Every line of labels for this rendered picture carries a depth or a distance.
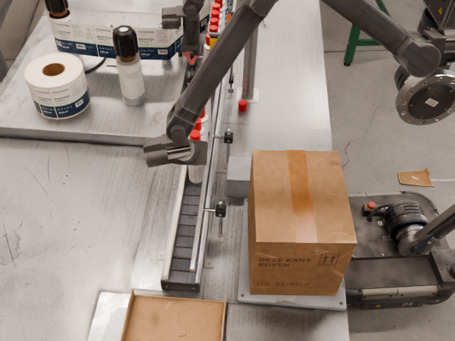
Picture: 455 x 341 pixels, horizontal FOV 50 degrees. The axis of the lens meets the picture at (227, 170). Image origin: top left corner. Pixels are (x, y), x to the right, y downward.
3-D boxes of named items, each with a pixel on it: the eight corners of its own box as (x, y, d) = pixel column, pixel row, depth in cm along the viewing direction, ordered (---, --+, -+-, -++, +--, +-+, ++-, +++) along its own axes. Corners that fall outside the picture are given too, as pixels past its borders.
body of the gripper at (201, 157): (171, 139, 132) (166, 137, 125) (208, 141, 132) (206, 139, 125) (169, 163, 132) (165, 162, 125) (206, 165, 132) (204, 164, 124)
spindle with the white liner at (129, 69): (125, 90, 186) (112, 20, 164) (148, 91, 186) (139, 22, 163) (120, 105, 180) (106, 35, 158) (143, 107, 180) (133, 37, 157)
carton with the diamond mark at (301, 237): (247, 208, 154) (252, 149, 133) (322, 209, 154) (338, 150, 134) (249, 295, 134) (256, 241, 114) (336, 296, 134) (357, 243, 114)
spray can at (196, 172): (189, 171, 159) (187, 126, 144) (205, 172, 159) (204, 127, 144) (187, 183, 156) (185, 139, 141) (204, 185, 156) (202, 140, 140)
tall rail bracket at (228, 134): (211, 158, 170) (211, 124, 158) (232, 160, 170) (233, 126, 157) (210, 165, 168) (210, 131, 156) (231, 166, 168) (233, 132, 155)
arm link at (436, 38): (453, 37, 107) (443, 30, 111) (408, 38, 106) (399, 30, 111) (443, 76, 112) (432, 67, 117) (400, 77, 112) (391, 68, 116)
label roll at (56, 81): (42, 84, 187) (31, 53, 176) (94, 84, 188) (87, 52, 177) (30, 119, 174) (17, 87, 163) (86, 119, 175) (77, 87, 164)
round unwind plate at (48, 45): (45, 30, 211) (45, 28, 210) (115, 35, 210) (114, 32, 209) (20, 74, 191) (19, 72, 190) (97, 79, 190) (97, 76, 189)
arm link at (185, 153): (196, 158, 119) (191, 135, 119) (168, 163, 119) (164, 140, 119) (198, 160, 126) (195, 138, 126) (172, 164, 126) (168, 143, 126)
